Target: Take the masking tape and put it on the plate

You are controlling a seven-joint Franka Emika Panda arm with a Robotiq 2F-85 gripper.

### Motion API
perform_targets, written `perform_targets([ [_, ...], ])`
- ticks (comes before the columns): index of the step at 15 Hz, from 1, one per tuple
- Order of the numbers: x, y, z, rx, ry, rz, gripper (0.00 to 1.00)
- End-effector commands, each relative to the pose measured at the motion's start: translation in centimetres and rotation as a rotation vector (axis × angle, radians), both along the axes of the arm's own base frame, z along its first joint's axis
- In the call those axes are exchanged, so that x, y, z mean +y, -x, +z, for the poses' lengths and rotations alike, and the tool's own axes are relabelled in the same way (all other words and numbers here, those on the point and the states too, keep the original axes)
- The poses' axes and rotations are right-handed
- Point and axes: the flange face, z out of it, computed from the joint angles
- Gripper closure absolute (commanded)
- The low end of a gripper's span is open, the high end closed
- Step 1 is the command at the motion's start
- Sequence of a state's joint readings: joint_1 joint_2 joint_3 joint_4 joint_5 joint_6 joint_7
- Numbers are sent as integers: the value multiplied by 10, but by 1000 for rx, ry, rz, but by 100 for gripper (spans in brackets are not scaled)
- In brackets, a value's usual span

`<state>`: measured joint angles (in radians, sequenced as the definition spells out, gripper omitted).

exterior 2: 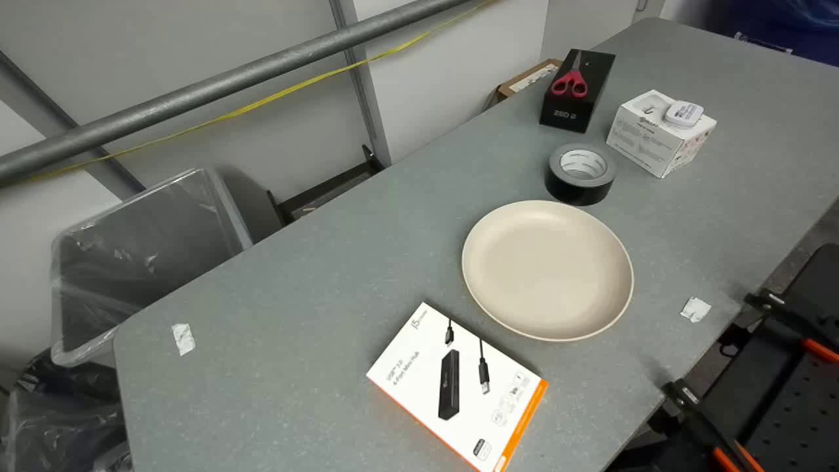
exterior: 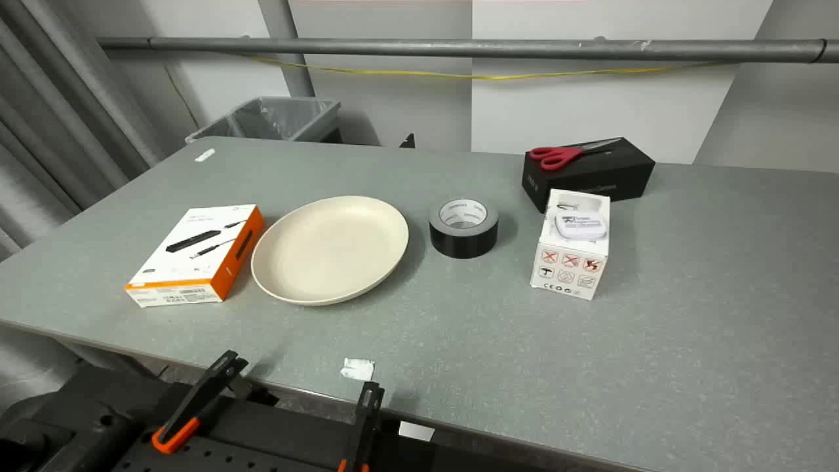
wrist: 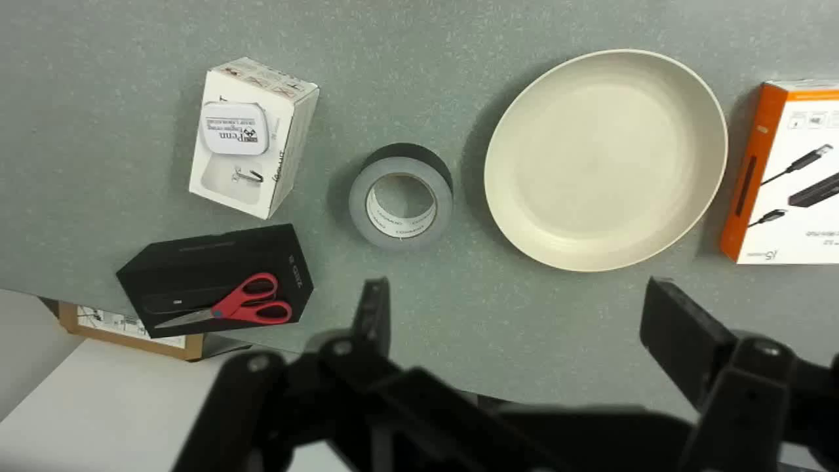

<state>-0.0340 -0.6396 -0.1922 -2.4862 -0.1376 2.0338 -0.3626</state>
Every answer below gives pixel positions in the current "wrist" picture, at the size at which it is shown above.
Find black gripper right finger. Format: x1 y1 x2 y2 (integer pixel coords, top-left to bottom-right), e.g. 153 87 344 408
638 275 839 472

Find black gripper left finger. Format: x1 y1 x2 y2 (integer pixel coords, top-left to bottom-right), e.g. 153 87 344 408
170 275 414 472

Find cream round plate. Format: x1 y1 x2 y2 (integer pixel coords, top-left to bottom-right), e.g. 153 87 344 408
482 49 731 275

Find orange and white product box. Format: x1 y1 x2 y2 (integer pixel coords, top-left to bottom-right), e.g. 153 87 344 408
715 80 839 269

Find white charger box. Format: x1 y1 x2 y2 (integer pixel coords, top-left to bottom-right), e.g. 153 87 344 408
187 56 322 222

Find black flat box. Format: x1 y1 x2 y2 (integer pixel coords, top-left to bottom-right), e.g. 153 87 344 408
115 223 314 342

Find brown cardboard box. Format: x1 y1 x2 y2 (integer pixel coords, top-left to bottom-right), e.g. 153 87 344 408
36 296 253 364

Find red-handled scissors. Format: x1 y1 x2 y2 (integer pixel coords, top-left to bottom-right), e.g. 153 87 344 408
153 270 297 334

